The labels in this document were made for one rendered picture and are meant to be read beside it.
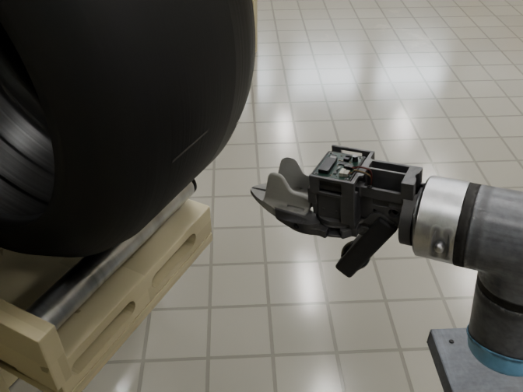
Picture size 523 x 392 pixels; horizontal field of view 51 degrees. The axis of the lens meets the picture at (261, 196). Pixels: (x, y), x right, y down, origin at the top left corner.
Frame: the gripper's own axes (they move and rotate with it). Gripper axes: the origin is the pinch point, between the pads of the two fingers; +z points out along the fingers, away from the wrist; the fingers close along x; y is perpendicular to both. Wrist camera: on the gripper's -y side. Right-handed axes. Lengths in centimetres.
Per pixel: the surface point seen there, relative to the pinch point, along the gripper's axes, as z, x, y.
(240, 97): 3.3, -3.4, 11.8
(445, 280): -9, -100, -103
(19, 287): 37.0, 14.9, -16.0
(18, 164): 44.2, 2.3, -2.4
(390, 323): 3, -72, -101
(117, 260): 18.1, 10.3, -8.1
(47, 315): 18.7, 22.5, -7.0
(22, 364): 19.7, 27.5, -11.0
